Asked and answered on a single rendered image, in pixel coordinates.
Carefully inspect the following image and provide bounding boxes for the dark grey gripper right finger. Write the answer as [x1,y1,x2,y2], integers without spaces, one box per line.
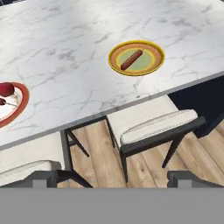
[167,170,224,189]

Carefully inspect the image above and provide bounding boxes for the red cherries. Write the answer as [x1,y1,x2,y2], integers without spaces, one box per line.
[0,81,19,108]

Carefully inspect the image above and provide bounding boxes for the red rimmed white plate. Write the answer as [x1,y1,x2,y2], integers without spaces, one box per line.
[0,81,31,130]

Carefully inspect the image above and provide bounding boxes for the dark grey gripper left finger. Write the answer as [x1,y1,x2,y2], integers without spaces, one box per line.
[10,170,58,189]

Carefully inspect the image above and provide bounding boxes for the yellow rimmed brown plate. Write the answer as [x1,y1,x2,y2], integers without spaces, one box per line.
[108,39,165,77]

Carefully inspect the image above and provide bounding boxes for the brown sausage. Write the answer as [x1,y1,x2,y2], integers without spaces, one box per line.
[120,49,144,71]

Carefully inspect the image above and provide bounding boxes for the white cushioned dark stool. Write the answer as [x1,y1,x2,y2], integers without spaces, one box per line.
[104,94,207,184]
[0,128,95,189]

